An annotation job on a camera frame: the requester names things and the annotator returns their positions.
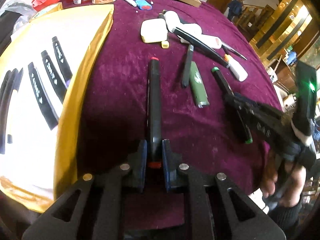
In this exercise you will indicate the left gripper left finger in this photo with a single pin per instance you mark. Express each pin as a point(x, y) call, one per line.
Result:
point(140, 164)

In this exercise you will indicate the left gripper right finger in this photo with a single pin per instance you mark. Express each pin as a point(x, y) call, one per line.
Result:
point(169, 165)

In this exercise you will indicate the marker with red cap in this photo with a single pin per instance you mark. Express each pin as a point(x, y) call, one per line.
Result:
point(154, 114)

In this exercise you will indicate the marker with green cap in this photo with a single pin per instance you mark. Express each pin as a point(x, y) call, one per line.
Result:
point(239, 128)

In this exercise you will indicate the green lighter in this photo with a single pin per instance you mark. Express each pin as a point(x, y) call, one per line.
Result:
point(197, 87)

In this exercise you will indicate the white bottle orange cap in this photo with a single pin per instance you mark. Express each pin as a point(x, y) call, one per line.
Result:
point(236, 68)

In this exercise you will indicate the slim black pen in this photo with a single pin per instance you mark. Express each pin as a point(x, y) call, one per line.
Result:
point(187, 66)

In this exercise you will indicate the white pill bottle red label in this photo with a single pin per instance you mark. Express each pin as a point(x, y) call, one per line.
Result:
point(196, 31)

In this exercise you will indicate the blue battery pack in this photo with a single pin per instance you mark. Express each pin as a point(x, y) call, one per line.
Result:
point(143, 5)

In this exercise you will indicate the silver black pen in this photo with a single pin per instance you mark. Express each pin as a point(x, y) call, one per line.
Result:
point(228, 49)

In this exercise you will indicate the long black marker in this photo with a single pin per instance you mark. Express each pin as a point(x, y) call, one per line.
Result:
point(202, 46)

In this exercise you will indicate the person's right hand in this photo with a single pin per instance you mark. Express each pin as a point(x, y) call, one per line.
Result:
point(297, 172)

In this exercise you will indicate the purple velvet tablecloth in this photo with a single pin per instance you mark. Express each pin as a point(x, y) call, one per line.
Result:
point(105, 118)

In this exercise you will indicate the small yellow die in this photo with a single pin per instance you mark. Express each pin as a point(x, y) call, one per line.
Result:
point(165, 44)

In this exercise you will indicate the wooden stair railing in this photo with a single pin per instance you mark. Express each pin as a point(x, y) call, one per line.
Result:
point(253, 17)

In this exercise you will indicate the yellow cartoon tin case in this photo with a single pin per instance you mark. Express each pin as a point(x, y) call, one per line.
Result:
point(154, 30)

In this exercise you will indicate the gold tray box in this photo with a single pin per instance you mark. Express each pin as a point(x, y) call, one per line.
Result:
point(44, 76)

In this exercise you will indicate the person in dark jacket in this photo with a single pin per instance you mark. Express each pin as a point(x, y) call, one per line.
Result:
point(234, 9)

